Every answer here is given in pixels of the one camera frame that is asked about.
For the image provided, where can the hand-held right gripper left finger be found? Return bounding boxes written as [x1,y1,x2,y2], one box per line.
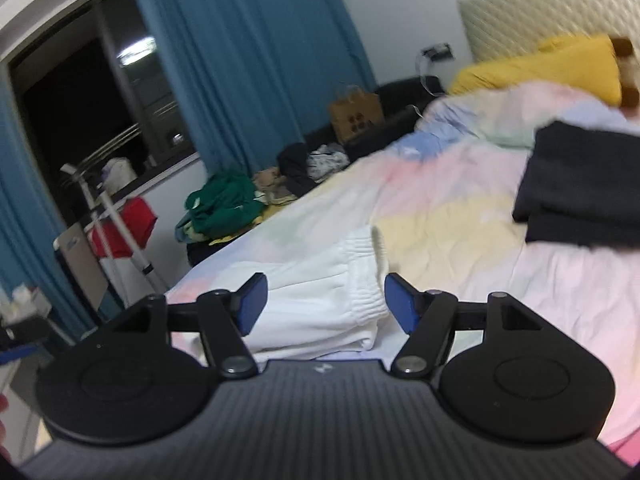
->
[107,273,269,380]

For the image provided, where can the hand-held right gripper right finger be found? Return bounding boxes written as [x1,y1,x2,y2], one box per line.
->
[384,272,544,380]

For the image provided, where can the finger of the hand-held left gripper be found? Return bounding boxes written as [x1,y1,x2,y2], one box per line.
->
[0,316,51,362]

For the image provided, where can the white pants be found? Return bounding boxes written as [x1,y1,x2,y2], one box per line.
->
[200,225,391,362]

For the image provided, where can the yellow and blue clothes pile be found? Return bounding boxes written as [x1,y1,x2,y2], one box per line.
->
[175,210,282,247]

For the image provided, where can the black folded clothes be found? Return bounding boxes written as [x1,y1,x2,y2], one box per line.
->
[512,120,640,252]

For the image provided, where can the beige upright panel appliance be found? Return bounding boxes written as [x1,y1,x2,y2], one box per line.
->
[53,222,124,322]

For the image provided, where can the green garment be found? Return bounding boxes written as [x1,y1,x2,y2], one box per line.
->
[185,170,266,239]

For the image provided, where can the tan garment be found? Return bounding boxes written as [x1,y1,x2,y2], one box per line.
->
[252,167,297,206]

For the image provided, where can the garment steamer stand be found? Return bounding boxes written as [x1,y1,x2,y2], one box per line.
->
[60,162,169,294]

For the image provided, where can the red garment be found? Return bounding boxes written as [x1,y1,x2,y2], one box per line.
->
[90,197,159,259]

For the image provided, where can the white patterned garment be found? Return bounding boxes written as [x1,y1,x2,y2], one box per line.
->
[306,144,351,184]

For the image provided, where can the brown paper bag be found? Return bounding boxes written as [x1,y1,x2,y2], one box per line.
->
[328,84,385,146]

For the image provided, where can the black sofa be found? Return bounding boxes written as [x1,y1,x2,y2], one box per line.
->
[187,77,447,267]

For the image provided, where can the dark window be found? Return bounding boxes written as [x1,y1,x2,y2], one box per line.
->
[7,0,199,227]

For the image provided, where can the yellow pillow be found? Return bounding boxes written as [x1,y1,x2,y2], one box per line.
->
[450,35,624,106]

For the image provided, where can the brown plush toy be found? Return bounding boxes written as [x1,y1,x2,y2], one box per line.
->
[607,35,640,109]

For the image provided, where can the beige quilted headboard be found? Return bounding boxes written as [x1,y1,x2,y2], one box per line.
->
[457,0,640,64]

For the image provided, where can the white garment on rail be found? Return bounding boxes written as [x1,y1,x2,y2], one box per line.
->
[102,157,139,194]

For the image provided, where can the white charging cable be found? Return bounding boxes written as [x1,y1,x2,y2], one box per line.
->
[411,50,449,112]

